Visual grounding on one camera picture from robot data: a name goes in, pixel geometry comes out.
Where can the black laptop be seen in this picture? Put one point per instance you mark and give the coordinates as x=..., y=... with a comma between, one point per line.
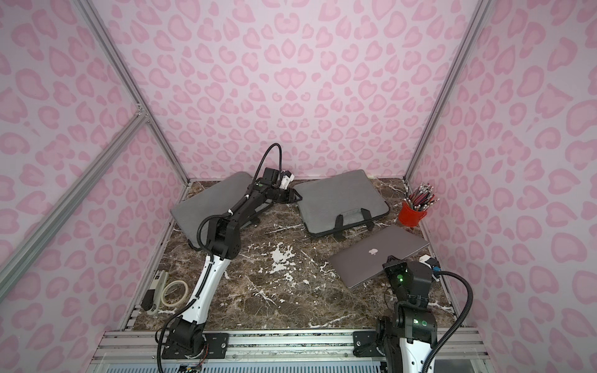
x=364, y=260

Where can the bundle of pens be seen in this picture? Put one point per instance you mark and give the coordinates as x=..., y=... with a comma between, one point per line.
x=421, y=198

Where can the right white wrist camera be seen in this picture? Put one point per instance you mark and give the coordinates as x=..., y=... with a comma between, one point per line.
x=433, y=264

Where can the red pen cup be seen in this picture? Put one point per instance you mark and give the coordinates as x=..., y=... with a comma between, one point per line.
x=409, y=217

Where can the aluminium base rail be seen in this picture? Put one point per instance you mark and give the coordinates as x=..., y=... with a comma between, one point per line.
x=285, y=345

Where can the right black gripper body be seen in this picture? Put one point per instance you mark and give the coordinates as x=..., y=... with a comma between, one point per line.
x=392, y=269

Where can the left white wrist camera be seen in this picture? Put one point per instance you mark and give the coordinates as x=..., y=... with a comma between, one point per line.
x=286, y=178

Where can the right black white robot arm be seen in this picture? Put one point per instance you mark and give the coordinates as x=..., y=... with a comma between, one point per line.
x=408, y=339

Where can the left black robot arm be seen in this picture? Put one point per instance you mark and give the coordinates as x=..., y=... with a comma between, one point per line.
x=182, y=334

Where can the grey laptop bag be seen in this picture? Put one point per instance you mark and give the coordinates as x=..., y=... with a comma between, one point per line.
x=338, y=203
x=212, y=220

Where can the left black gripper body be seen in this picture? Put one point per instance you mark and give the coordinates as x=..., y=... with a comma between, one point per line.
x=289, y=194

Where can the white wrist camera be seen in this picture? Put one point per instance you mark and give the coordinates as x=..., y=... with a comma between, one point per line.
x=433, y=264
x=286, y=178

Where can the beige power strip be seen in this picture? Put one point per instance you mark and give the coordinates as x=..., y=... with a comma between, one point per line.
x=151, y=301

